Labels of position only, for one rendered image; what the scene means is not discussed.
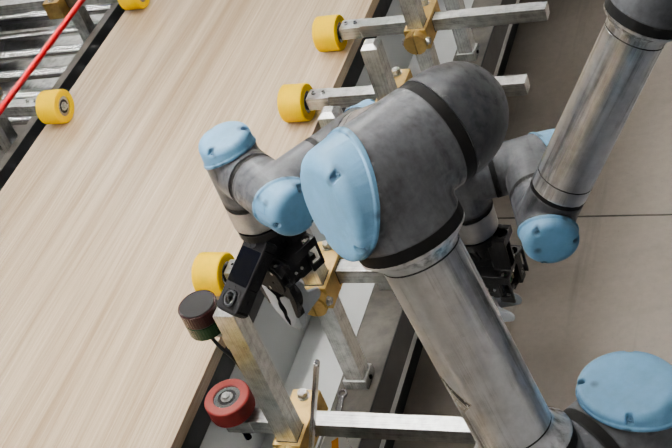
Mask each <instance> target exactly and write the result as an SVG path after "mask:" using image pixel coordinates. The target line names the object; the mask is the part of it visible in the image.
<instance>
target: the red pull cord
mask: <svg viewBox="0 0 672 448"><path fill-rule="evenodd" d="M85 1H86V0H78V1H77V2H76V3H75V5H74V6H73V8H72V9H71V10H70V12H69V13H68V14H67V16H66V17H65V18H64V20H63V21H62V22H61V24H60V25H59V26H58V28H57V29H56V30H55V32H54V33H53V34H52V36H51V37H50V38H49V40H48V41H47V42H46V44H45V45H44V46H43V48H42V49H41V50H40V52H39V53H38V54H37V56H36V57H35V58H34V60H33V61H32V62H31V64H30V65H29V66H28V68H27V69H26V71H25V72H24V73H23V75H22V76H21V77H20V79H19V80H18V81H17V83H16V84H15V85H14V87H13V88H12V89H11V91H10V92H9V93H8V95H7V96H6V97H5V99H4V100H3V101H2V103H1V104H0V116H1V114H2V113H3V112H4V110H5V109H6V108H7V106H8V105H9V104H10V102H11V101H12V99H13V98H14V97H15V95H16V94H17V93H18V91H19V90H20V89H21V87H22V86H23V85H24V83H25V82H26V81H27V79H28V78H29V76H30V75H31V74H32V72H33V71H34V70H35V68H36V67H37V66H38V64H39V63H40V62H41V60H42V59H43V57H44V56H45V55H46V53H47V52H48V51H49V49H50V48H51V47H52V45H53V44H54V43H55V41H56V40H57V39H58V37H59V36H60V34H61V33H62V32H63V30H64V29H65V28H66V26H67V25H68V24H69V22H70V21H71V20H72V18H73V17H74V15H75V14H76V13H77V11H78V10H79V9H80V7H81V6H82V5H83V3H84V2H85Z"/></svg>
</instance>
